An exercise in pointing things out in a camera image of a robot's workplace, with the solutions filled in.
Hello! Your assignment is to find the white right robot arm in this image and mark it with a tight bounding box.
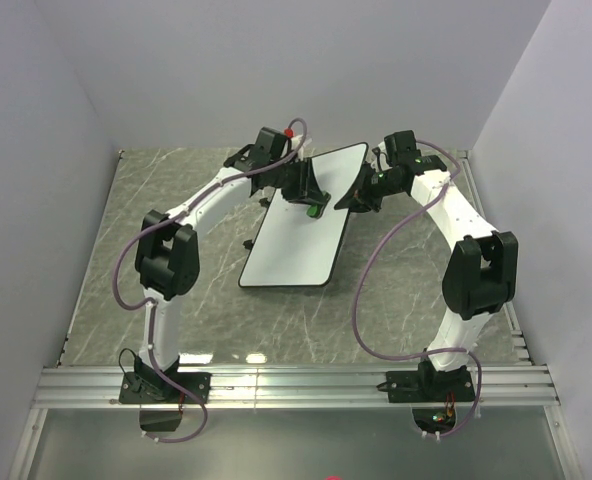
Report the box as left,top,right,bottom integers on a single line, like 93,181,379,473
338,148,518,400

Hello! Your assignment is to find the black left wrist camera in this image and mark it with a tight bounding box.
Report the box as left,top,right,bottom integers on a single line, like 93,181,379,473
250,127,292,163

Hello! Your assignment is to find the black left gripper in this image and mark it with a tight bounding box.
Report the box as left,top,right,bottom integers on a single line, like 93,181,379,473
271,158,327,208

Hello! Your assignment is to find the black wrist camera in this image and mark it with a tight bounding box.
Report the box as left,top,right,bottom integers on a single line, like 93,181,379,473
250,127,292,163
384,130,419,163

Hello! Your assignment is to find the white whiteboard black frame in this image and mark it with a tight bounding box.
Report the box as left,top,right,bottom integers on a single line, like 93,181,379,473
238,142,369,288

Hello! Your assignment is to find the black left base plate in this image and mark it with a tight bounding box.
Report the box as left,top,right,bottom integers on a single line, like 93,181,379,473
118,372,212,405

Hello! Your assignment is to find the aluminium mounting rail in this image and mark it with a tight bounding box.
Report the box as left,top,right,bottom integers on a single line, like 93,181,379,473
31,364,560,410

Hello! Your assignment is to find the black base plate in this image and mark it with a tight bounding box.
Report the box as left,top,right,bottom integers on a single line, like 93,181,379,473
377,370,475,403
118,372,212,405

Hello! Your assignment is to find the green bone-shaped eraser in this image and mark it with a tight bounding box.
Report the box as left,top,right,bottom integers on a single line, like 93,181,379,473
306,204,326,219

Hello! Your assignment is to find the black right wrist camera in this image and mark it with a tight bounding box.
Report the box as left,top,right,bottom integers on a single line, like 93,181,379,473
384,130,419,163

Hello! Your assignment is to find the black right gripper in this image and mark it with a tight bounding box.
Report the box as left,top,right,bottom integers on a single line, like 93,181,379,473
335,162,403,215

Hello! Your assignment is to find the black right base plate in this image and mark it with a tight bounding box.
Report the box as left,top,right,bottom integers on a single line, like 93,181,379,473
377,370,475,403

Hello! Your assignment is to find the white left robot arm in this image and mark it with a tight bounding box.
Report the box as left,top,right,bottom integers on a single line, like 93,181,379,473
135,131,331,402

